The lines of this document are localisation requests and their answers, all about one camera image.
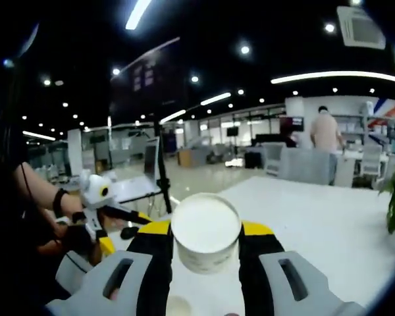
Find white office chair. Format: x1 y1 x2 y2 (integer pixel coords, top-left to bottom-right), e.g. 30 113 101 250
360 144 382 180

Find black wrist strap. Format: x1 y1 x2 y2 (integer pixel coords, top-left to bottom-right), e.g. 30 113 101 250
52 188 70 215

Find group of round ceiling downlights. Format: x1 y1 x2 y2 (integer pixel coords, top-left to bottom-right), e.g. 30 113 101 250
19 22 395 129

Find person's grey trousers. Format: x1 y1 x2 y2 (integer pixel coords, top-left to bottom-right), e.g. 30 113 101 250
54 250 96 294

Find black cable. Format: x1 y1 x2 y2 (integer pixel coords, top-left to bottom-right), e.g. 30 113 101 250
18 163 37 211

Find white ceiling air conditioner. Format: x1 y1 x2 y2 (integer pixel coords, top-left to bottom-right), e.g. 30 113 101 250
336 5 386 50

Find black tripod stand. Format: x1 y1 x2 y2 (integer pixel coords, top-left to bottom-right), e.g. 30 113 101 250
153 115 174 215

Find grey laptop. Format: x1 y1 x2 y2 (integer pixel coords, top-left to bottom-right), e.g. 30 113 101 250
108 136 162 203

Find person's left hand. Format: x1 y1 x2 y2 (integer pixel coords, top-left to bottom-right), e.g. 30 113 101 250
54 196 98 255

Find brown cardboard box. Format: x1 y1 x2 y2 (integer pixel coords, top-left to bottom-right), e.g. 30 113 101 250
177 149 194 165

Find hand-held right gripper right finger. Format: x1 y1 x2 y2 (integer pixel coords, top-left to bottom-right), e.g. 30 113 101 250
238 221 366 316

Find white table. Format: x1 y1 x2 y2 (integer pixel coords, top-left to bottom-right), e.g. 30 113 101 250
101 176 395 316

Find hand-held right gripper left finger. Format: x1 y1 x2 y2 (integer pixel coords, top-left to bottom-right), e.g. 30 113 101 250
45 220 177 316

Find curved ceiling light strip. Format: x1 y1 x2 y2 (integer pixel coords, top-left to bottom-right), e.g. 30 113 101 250
270 70 395 87

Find small black oval object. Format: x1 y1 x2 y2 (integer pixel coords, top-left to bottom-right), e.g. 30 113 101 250
120 226 141 240

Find person's black shirt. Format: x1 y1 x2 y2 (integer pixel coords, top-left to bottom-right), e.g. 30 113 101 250
0 157 66 264

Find dark display screen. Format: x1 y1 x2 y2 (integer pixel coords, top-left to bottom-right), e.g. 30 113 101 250
284 115 304 131

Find grey desk partition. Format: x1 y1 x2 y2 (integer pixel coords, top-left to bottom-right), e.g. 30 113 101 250
278 146 332 185

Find white storage shelf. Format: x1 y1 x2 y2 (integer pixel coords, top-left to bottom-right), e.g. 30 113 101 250
332 113 395 149

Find straight ceiling light strip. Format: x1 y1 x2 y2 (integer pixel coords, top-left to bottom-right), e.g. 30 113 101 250
159 109 187 125
199 92 232 107
124 0 152 30

